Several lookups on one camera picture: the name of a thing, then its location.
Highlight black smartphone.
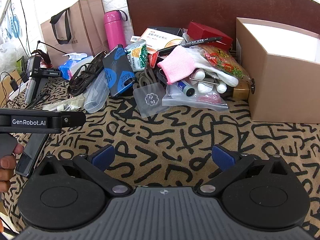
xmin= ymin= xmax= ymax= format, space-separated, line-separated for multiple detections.
xmin=15 ymin=133 xmax=49 ymax=178

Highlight thin metal rod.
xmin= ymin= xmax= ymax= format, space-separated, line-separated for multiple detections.
xmin=189 ymin=78 xmax=218 ymax=84

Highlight cardboard box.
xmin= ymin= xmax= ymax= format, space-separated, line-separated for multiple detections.
xmin=235 ymin=17 xmax=320 ymax=124

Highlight olive rubber bands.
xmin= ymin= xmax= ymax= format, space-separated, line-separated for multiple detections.
xmin=134 ymin=64 xmax=160 ymax=89

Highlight white glove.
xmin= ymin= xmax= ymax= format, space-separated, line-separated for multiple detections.
xmin=186 ymin=47 xmax=240 ymax=93

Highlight pink knitted cloth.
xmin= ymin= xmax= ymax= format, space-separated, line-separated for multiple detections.
xmin=157 ymin=46 xmax=195 ymax=85

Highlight green white snack packet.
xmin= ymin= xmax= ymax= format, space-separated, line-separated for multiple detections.
xmin=125 ymin=39 xmax=148 ymax=73

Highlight clear zip bag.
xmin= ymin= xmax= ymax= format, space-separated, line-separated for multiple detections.
xmin=162 ymin=80 xmax=229 ymax=110

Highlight dark red feathery object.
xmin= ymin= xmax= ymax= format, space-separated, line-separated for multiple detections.
xmin=37 ymin=50 xmax=50 ymax=65

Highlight dark brown wooden headboard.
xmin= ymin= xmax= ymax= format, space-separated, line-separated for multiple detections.
xmin=126 ymin=0 xmax=320 ymax=55

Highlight person's left hand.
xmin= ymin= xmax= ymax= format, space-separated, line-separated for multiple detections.
xmin=0 ymin=143 xmax=24 ymax=193

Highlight tan black printed blanket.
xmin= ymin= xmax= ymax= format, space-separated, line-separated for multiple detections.
xmin=0 ymin=76 xmax=320 ymax=230

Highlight blue tube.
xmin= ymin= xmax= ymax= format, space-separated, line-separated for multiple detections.
xmin=179 ymin=80 xmax=195 ymax=97

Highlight red box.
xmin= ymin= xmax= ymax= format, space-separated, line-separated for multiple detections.
xmin=187 ymin=21 xmax=233 ymax=52

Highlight blue tissue pack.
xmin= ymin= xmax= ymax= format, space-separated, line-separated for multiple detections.
xmin=59 ymin=52 xmax=94 ymax=80

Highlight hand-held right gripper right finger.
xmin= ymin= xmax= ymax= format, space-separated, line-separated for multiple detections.
xmin=196 ymin=144 xmax=292 ymax=196

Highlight black box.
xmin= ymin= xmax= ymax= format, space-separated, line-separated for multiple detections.
xmin=152 ymin=26 xmax=183 ymax=37

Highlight brown paper bag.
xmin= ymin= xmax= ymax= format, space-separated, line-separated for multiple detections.
xmin=40 ymin=0 xmax=110 ymax=63

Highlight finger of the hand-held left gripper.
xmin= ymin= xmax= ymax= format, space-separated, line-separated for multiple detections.
xmin=61 ymin=111 xmax=86 ymax=128

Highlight foil blister pack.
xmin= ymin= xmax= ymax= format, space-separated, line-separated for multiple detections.
xmin=42 ymin=97 xmax=84 ymax=112

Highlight white plastic bag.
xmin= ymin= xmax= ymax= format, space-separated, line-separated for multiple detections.
xmin=0 ymin=42 xmax=18 ymax=73

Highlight black and blue packet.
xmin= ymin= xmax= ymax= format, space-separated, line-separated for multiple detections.
xmin=102 ymin=44 xmax=136 ymax=98

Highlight gold box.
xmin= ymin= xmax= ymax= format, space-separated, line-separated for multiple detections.
xmin=232 ymin=82 xmax=250 ymax=100

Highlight grey spare hand-held gripper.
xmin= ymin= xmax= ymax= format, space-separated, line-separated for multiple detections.
xmin=24 ymin=55 xmax=62 ymax=103

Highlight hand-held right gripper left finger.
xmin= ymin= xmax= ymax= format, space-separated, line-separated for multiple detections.
xmin=37 ymin=144 xmax=132 ymax=196

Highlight red floral packet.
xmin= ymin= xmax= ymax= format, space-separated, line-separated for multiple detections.
xmin=200 ymin=45 xmax=250 ymax=80

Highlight clear plastic case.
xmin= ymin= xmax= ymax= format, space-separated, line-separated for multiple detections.
xmin=83 ymin=69 xmax=110 ymax=114

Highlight white orange medicine box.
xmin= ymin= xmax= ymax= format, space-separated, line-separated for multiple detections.
xmin=139 ymin=27 xmax=187 ymax=54

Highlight blue wall poster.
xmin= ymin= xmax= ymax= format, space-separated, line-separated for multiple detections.
xmin=0 ymin=5 xmax=20 ymax=40

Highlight clear card pouch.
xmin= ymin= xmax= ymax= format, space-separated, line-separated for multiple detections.
xmin=132 ymin=82 xmax=170 ymax=118

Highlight pink thermos bottle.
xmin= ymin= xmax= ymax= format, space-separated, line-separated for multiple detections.
xmin=104 ymin=10 xmax=128 ymax=50

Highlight black marker pen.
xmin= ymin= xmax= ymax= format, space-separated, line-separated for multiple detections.
xmin=157 ymin=36 xmax=223 ymax=55

